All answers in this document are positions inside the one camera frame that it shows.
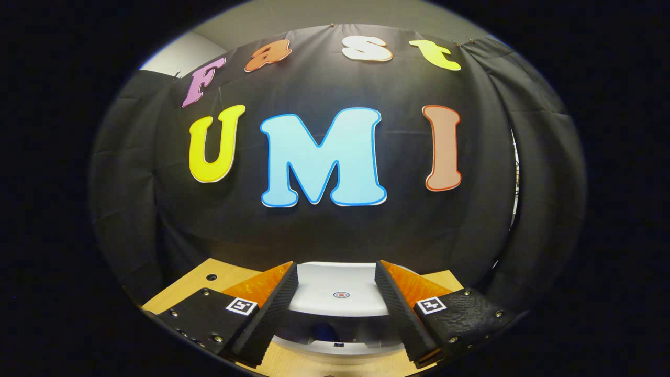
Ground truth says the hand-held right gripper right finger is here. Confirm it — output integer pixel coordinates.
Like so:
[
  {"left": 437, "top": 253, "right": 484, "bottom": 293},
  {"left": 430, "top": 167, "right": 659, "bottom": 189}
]
[{"left": 374, "top": 259, "right": 524, "bottom": 370}]

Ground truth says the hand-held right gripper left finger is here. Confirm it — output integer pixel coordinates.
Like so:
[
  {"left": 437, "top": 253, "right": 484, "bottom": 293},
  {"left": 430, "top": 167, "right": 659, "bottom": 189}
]
[{"left": 142, "top": 261, "right": 300, "bottom": 370}]

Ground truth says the wooden desktop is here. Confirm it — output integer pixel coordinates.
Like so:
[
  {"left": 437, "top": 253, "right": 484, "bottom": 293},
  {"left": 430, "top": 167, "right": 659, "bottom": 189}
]
[{"left": 141, "top": 258, "right": 465, "bottom": 377}]

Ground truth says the white desktop garbage bin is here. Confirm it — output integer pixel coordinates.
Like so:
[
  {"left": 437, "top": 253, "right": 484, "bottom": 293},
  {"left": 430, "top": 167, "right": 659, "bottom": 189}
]
[{"left": 270, "top": 261, "right": 419, "bottom": 365}]

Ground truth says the blue pop can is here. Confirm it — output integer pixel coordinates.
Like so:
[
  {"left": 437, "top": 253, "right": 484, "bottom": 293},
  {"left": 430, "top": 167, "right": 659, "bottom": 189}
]
[{"left": 312, "top": 322, "right": 340, "bottom": 343}]

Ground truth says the black backdrop cloth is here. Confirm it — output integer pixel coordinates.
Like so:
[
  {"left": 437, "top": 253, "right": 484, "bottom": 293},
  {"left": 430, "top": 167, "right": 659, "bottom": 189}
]
[{"left": 89, "top": 24, "right": 587, "bottom": 315}]

